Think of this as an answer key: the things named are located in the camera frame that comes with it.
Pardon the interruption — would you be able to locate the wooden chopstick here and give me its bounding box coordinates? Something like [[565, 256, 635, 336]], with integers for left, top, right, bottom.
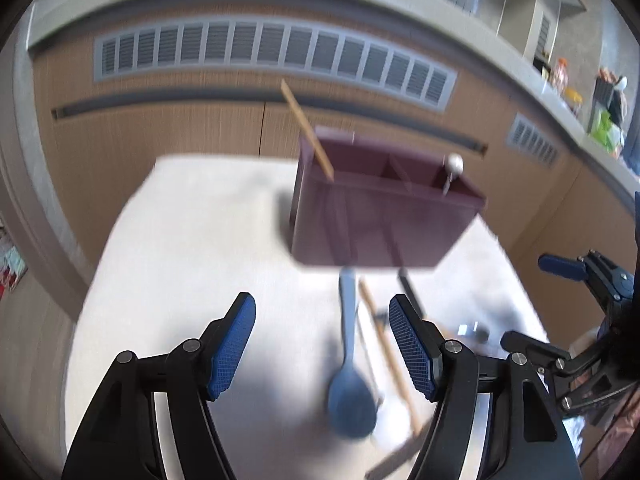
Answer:
[[357, 278, 423, 450], [280, 79, 334, 181]]

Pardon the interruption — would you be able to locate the orange-capped clear bottle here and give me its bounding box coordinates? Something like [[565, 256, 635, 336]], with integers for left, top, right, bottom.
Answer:
[[549, 58, 568, 94]]

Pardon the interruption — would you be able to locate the maroon plastic utensil caddy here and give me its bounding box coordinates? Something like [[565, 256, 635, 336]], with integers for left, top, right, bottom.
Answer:
[[290, 127, 486, 268]]

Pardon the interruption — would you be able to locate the green packaging on counter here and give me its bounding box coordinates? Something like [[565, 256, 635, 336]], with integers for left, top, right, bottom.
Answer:
[[590, 110, 624, 158]]

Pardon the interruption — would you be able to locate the small grey vent grille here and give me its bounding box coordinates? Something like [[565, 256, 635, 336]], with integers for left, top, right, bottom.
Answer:
[[506, 114, 559, 167]]

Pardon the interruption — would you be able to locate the black handled metal spoon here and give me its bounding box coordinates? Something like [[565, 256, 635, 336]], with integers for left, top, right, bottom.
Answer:
[[364, 424, 431, 480]]

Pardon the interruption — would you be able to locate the black utensil rack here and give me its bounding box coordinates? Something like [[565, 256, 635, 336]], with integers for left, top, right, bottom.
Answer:
[[593, 67, 628, 128]]

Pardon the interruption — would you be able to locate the grey-blue plastic spoon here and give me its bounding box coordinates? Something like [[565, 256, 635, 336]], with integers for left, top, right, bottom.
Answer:
[[328, 268, 376, 440]]

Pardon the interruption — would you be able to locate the small white round spoon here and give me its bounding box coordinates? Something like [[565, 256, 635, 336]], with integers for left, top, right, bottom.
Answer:
[[442, 153, 464, 195]]

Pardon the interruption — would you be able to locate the red-filled glass jar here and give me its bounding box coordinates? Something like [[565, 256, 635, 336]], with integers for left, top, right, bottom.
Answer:
[[563, 87, 584, 116]]

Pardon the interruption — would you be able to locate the long grey vent grille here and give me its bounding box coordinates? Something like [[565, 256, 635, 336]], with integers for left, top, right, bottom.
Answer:
[[93, 14, 458, 112]]

